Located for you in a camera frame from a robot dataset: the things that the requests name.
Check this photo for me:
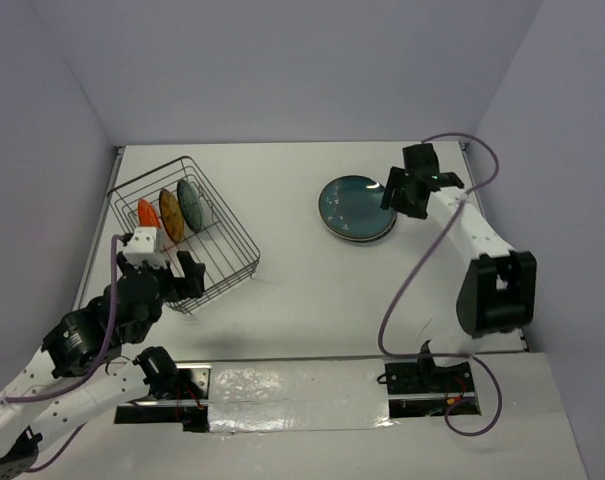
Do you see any green blue patterned small plate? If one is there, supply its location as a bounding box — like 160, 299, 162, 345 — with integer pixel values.
177, 179, 203, 233

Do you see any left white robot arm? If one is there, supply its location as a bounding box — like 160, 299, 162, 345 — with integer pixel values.
0, 251, 206, 479

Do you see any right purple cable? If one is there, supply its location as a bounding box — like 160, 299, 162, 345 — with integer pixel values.
377, 132, 503, 437

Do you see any orange small plate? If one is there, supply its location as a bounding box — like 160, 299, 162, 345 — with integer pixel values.
137, 199, 162, 229

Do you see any dark green plate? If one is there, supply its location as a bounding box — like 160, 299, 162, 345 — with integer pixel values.
318, 175, 397, 238

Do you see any silver tape sheet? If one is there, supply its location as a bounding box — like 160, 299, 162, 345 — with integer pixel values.
208, 359, 392, 433

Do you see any yellow patterned small plate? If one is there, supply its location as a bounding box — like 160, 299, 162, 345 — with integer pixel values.
159, 188, 184, 244

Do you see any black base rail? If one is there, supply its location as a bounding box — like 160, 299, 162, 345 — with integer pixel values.
114, 358, 480, 434

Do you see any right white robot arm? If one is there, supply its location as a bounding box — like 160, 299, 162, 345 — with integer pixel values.
381, 143, 537, 391

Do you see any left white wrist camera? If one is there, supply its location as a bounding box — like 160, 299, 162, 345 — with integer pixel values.
122, 227, 166, 269

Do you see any blue white floral plate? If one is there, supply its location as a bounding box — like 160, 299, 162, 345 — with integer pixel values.
337, 220, 396, 244

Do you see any purple cable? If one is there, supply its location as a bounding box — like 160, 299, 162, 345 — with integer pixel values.
0, 233, 133, 474
377, 132, 503, 437

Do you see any grey wire dish rack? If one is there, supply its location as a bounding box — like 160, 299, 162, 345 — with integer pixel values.
108, 156, 260, 314

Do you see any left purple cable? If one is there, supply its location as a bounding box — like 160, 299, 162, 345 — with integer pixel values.
0, 233, 133, 474

